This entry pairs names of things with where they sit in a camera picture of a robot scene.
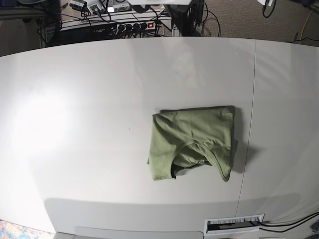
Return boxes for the green T-shirt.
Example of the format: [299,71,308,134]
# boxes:
[147,106,235,182]

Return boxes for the black power strip red switch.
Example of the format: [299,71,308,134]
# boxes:
[92,21,157,35]

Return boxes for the table cable grommet slot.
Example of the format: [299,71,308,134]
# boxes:
[204,214,264,236]

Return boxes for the white overhead mount plate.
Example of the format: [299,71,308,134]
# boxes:
[128,0,191,5]

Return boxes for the black cables on table edge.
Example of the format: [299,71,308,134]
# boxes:
[259,213,319,233]

